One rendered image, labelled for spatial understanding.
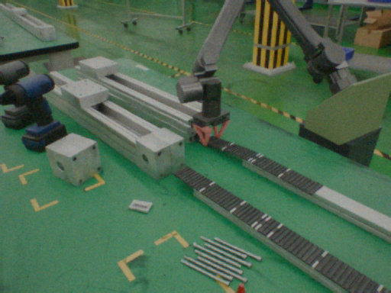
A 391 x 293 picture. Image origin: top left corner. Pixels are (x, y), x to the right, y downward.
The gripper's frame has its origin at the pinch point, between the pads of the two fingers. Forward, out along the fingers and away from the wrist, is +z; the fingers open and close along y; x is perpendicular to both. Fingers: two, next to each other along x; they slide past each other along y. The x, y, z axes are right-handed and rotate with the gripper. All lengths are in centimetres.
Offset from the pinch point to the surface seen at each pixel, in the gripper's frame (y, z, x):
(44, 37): -18, -2, -189
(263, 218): 18.0, -1.4, 33.7
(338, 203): 1.4, -1.1, 42.4
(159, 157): 22.5, -5.1, 3.5
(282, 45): -283, 46, -160
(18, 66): 34, -19, -60
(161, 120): 3.9, -1.1, -20.6
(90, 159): 35.1, -3.6, -11.1
